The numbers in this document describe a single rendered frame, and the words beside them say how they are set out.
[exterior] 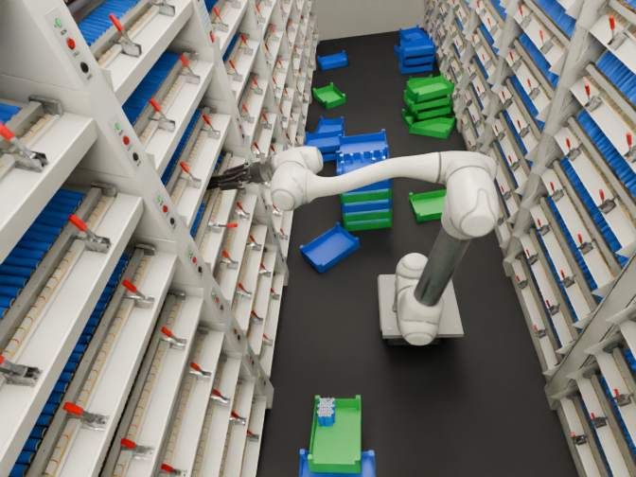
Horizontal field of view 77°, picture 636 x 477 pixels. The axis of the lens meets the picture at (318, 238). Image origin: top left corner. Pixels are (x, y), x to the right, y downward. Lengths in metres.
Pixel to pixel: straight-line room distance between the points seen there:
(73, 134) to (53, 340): 0.36
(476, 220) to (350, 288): 1.21
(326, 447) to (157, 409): 0.91
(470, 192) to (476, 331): 1.08
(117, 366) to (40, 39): 0.62
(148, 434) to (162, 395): 0.09
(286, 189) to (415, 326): 0.76
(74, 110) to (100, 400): 0.56
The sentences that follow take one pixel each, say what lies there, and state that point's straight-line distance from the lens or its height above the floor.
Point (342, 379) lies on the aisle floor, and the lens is 2.01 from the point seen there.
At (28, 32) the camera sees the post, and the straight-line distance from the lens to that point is 0.87.
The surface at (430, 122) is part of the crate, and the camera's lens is 3.46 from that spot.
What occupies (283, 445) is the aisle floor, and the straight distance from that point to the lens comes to 1.95.
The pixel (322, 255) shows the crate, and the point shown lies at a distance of 2.44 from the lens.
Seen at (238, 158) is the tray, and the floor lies 0.91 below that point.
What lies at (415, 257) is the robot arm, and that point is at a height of 0.49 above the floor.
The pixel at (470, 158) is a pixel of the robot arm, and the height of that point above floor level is 1.04.
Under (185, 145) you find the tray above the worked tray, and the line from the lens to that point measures 1.43.
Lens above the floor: 1.83
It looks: 46 degrees down
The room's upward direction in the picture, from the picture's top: 12 degrees counter-clockwise
